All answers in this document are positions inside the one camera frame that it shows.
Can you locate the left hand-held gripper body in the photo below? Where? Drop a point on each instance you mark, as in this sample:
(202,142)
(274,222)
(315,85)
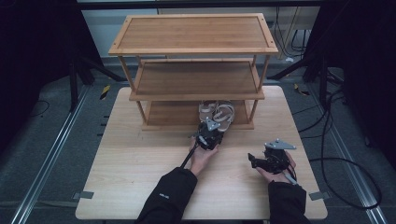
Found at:
(211,138)

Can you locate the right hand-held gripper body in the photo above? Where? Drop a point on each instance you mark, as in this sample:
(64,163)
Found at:
(277,158)

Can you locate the white slingback heeled shoe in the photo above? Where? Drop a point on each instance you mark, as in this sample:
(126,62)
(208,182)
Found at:
(207,110)
(225,113)

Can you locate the three-tier wooden shoe rack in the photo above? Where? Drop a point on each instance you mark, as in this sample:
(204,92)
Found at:
(193,34)

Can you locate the person's right hand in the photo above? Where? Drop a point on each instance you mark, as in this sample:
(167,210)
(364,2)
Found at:
(275,177)

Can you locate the person's left hand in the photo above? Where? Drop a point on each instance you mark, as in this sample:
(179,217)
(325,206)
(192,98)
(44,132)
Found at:
(200,160)

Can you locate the grey tape piece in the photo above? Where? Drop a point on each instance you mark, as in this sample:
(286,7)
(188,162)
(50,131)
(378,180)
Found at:
(83,195)
(319,195)

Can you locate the yellow black tape strip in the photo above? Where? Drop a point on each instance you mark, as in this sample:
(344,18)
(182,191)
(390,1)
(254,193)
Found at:
(301,91)
(105,91)

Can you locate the black metal stand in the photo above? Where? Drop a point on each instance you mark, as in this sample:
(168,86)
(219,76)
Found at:
(73,84)
(323,81)

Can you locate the dark curtain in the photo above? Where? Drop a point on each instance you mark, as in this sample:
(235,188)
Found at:
(367,62)
(34,62)

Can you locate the aluminium floor rail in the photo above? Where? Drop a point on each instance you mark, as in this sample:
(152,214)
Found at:
(348,161)
(51,155)

